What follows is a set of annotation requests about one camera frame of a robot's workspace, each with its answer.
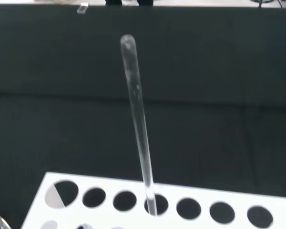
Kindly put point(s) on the white test tube rack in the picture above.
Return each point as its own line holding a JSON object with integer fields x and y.
{"x": 205, "y": 190}

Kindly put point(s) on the black bench cloth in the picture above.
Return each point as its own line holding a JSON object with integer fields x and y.
{"x": 62, "y": 95}

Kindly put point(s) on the clear plastic cloth clip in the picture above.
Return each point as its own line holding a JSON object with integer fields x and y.
{"x": 82, "y": 8}

